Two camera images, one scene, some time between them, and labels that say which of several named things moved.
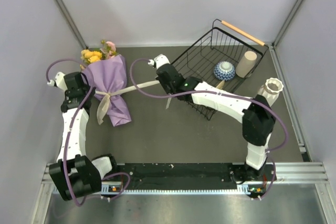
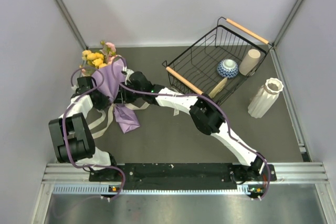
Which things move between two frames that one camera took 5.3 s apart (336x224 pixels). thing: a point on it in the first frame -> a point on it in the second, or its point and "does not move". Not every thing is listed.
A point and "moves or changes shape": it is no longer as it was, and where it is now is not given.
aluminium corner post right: x=297 y=4 does not move
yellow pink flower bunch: x=107 y=50 moves or changes shape
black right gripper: x=163 y=84 -> x=122 y=96
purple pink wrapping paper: x=109 y=76 moves or changes shape
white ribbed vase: x=271 y=90 does not move
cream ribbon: x=104 y=99 moves or changes shape
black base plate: x=187 y=175 does not move
